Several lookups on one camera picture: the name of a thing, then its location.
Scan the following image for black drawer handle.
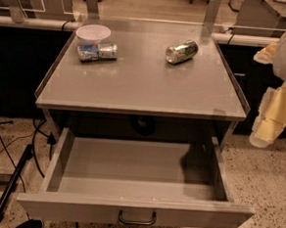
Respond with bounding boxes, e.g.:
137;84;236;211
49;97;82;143
118;209;157;226

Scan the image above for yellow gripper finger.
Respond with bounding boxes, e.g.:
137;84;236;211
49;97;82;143
249;82;286;148
253;42;277;65

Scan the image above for background desk right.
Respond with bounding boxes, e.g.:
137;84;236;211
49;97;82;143
233;0;286;38

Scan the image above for open grey top drawer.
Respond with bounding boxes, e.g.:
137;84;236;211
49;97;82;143
18;129;254;228

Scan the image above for black bar on floor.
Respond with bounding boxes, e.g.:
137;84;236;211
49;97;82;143
0;144;32;222

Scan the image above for green soda can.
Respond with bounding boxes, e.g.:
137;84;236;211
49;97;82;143
165;40;199;65

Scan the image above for white bowl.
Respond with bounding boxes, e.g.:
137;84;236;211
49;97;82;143
76;24;112;45

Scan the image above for blue silver crushed can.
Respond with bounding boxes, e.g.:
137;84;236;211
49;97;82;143
77;43;118;62

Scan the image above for black floor cables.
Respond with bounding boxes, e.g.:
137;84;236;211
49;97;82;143
0;114;57;196

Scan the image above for grey cabinet with top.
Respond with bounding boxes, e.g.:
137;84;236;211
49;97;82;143
30;12;257;154

